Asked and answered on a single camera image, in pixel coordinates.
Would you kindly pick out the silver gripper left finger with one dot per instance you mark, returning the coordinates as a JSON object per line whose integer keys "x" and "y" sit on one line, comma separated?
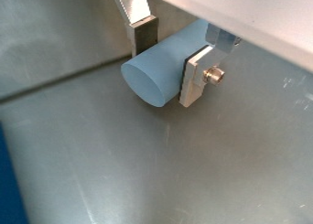
{"x": 141, "y": 24}

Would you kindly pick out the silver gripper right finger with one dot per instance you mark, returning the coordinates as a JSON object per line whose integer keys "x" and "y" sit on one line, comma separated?
{"x": 201, "y": 67}

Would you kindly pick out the light blue oval cylinder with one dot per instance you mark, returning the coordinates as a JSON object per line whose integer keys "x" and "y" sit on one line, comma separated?
{"x": 153, "y": 73}

